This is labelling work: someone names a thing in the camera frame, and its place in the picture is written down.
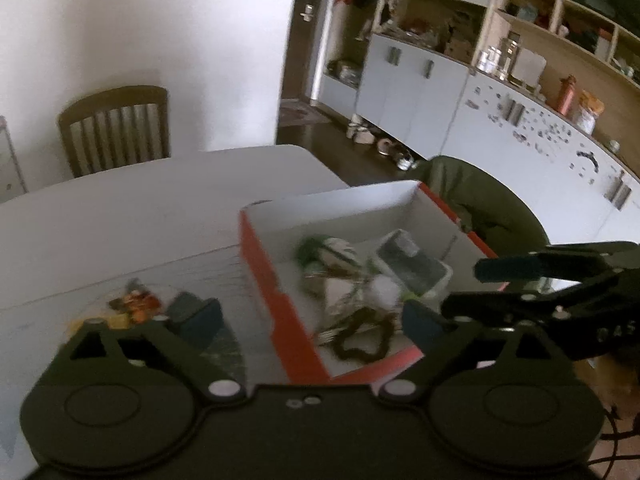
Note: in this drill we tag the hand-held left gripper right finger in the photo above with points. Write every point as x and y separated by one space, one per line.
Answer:
420 322

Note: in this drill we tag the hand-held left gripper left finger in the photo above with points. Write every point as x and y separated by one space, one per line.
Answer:
202 322

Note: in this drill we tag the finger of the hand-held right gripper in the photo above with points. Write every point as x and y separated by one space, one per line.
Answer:
500 305
520 265

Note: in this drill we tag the dark hair scrunchie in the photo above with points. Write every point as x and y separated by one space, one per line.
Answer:
362 345

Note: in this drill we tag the red and white cardboard box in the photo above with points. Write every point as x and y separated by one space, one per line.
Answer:
275 285

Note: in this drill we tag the cartoon face green pouch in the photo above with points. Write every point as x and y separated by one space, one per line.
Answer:
325 255

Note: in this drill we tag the white fluffy ball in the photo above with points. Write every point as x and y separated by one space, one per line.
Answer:
381 294

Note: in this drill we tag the clear plastic container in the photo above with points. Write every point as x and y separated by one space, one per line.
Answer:
412 260

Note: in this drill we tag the green padded chair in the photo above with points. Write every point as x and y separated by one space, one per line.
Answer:
480 195

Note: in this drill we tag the yellow block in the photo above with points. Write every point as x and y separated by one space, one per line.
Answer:
119 320

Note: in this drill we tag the white shoe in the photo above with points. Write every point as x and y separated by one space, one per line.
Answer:
406 161
361 132

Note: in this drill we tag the orange storage jar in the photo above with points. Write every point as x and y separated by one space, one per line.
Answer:
589 112

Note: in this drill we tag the copper bottle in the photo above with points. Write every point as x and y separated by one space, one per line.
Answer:
566 95

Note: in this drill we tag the white board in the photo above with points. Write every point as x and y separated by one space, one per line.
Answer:
530 67

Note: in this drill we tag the steel canister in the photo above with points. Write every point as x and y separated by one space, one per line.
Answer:
497 55

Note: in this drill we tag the wooden chair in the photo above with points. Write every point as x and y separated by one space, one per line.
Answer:
115 130

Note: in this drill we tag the patterned floor rug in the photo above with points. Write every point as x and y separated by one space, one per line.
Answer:
297 112

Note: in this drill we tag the white wall cabinet unit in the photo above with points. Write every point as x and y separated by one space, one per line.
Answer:
450 95

